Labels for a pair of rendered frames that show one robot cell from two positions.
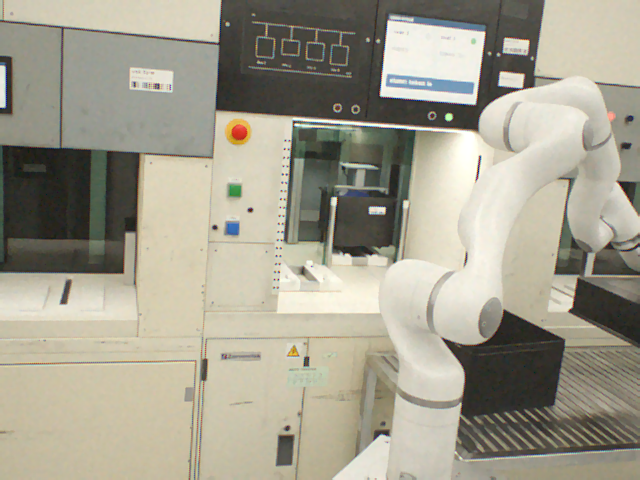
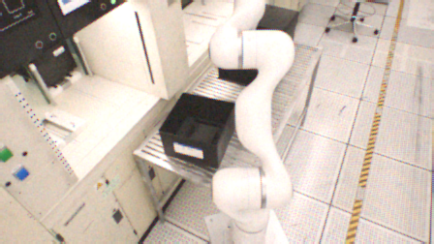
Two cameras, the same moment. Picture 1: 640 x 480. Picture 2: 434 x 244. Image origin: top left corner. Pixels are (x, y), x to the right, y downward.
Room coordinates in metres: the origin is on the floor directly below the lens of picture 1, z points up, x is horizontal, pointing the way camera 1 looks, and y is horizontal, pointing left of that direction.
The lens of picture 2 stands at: (0.95, 0.15, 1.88)
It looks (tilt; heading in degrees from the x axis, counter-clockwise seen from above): 46 degrees down; 316
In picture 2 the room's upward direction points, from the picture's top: 3 degrees counter-clockwise
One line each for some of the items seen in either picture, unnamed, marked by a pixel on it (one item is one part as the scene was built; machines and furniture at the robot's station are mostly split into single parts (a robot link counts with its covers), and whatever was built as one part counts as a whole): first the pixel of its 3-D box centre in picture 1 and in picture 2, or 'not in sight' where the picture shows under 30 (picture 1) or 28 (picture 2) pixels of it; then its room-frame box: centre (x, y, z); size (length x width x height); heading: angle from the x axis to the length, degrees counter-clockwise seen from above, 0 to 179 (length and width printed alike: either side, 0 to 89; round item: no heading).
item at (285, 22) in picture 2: not in sight; (266, 34); (1.95, -1.29, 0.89); 0.29 x 0.29 x 0.25; 12
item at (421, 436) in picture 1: (423, 439); (249, 228); (1.21, -0.23, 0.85); 0.19 x 0.19 x 0.18
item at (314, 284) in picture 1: (301, 275); (54, 130); (2.16, 0.04, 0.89); 0.22 x 0.21 x 0.04; 16
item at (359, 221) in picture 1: (355, 208); (39, 53); (2.55, -0.13, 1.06); 0.24 x 0.20 x 0.32; 107
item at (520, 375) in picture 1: (482, 356); (200, 129); (1.70, -0.44, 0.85); 0.28 x 0.28 x 0.17; 25
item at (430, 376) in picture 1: (423, 326); (241, 198); (1.23, -0.21, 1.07); 0.19 x 0.12 x 0.24; 44
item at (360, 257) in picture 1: (351, 252); (53, 79); (2.55, -0.13, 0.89); 0.22 x 0.21 x 0.04; 16
